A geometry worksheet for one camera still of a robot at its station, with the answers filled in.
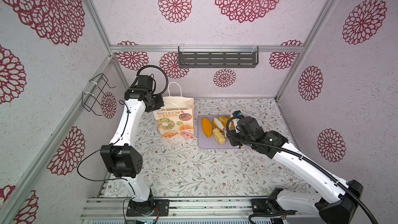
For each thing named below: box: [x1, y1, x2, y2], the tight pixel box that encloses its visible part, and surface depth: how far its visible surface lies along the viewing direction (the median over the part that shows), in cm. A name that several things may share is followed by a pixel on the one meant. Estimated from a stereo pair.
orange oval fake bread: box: [201, 117, 213, 138], surface depth 102 cm
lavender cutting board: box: [197, 114, 239, 149], surface depth 99 cm
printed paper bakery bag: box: [152, 81, 195, 140], surface depth 87 cm
